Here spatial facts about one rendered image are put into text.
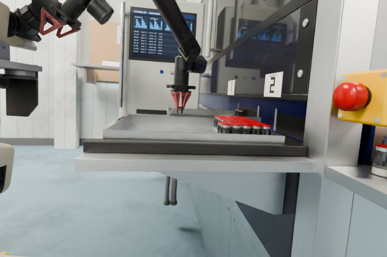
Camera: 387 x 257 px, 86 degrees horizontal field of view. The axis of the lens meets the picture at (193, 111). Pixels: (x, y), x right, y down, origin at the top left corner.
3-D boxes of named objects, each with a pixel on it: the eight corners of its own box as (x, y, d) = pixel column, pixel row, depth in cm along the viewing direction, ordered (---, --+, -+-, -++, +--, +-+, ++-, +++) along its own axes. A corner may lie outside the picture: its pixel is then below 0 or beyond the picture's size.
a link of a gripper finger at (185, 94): (190, 112, 80) (192, 87, 79) (172, 111, 77) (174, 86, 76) (184, 109, 86) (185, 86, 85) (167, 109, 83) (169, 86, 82)
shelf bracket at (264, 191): (275, 207, 49) (280, 153, 48) (282, 214, 46) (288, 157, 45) (127, 210, 44) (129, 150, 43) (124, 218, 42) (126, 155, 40)
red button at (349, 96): (350, 110, 31) (353, 83, 30) (377, 113, 27) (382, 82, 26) (327, 109, 30) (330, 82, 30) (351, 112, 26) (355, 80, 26)
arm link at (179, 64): (172, 54, 80) (180, 53, 75) (187, 57, 84) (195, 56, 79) (171, 72, 81) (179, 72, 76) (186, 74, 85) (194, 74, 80)
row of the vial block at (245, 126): (227, 131, 62) (228, 115, 61) (251, 146, 44) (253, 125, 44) (220, 130, 61) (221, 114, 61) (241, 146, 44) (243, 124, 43)
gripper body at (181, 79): (196, 90, 80) (197, 71, 79) (170, 89, 76) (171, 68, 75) (189, 90, 86) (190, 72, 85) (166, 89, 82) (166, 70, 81)
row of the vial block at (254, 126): (234, 131, 62) (235, 116, 62) (261, 146, 44) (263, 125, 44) (227, 131, 62) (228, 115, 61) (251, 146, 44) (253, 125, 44)
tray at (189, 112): (236, 117, 102) (236, 110, 101) (260, 126, 76) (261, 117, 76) (166, 114, 97) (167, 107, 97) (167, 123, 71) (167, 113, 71)
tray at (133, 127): (238, 129, 66) (239, 118, 66) (283, 153, 41) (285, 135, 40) (128, 125, 62) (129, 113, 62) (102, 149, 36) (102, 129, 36)
